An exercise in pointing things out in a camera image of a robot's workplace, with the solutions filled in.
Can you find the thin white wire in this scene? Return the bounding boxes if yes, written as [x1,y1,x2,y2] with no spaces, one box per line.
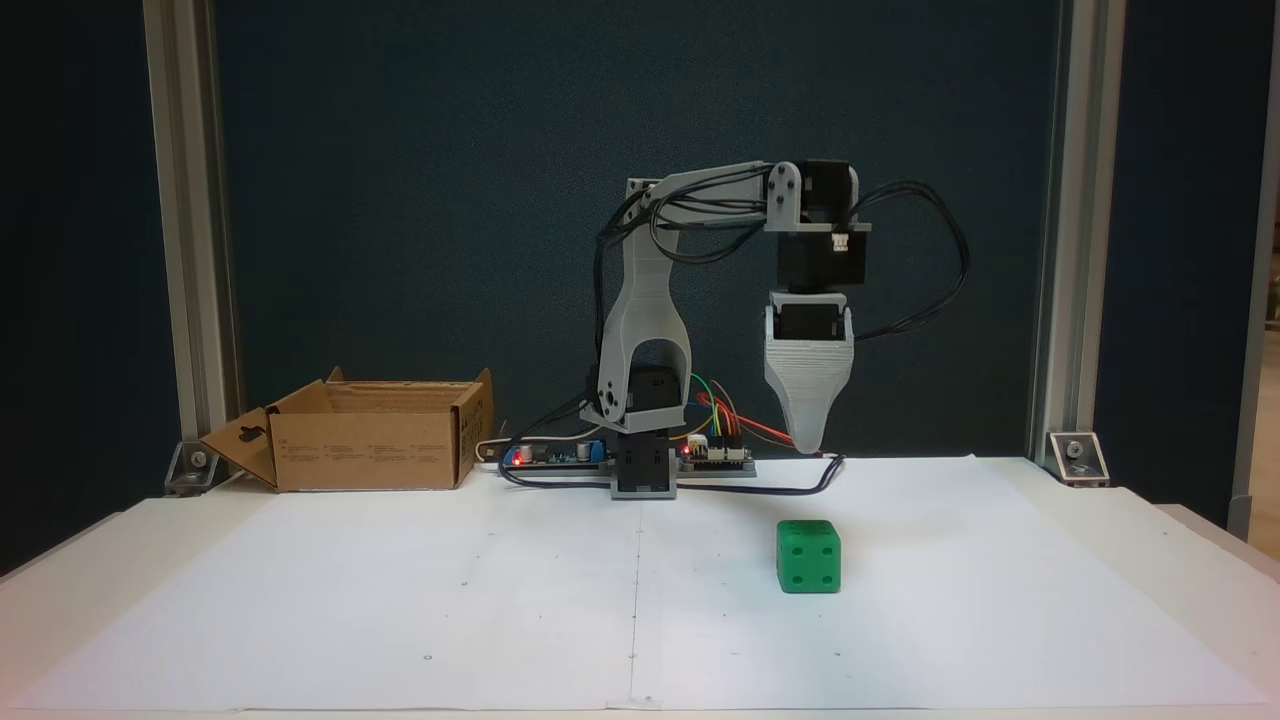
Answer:
[476,430,601,464]

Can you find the long black power cable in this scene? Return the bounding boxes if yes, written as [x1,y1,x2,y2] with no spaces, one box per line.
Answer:
[498,453,848,496]

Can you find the dark blue partition panel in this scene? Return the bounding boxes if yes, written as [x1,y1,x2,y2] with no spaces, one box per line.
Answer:
[215,0,1061,463]
[1095,0,1263,531]
[0,0,191,578]

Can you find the green die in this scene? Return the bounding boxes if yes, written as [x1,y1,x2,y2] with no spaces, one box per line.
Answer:
[777,519,842,595]

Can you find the aluminium frame post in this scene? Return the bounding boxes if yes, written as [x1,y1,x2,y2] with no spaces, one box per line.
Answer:
[1228,0,1280,546]
[143,0,241,471]
[1030,0,1126,471]

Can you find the black servo cable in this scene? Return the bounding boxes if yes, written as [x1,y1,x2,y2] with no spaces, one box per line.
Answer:
[497,395,601,471]
[845,180,971,343]
[598,183,773,266]

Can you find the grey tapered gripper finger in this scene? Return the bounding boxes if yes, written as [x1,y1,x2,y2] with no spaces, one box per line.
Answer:
[765,345,856,457]

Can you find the black motor controller board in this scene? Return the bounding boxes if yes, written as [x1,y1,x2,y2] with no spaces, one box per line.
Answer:
[680,435,751,467]

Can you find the green jumper wire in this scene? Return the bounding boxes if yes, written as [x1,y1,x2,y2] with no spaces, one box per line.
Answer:
[688,374,727,443]

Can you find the red and orange wires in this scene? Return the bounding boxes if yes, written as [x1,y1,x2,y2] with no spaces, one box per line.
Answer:
[700,395,823,454]

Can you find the blue power circuit board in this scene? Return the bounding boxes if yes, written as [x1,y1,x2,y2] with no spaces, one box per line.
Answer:
[500,435,613,471]

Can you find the brown cardboard box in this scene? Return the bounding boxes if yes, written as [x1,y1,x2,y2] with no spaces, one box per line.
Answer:
[200,367,496,493]

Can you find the metal corner bracket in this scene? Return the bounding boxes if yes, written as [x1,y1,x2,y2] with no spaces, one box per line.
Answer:
[1047,431,1109,489]
[165,440,219,496]

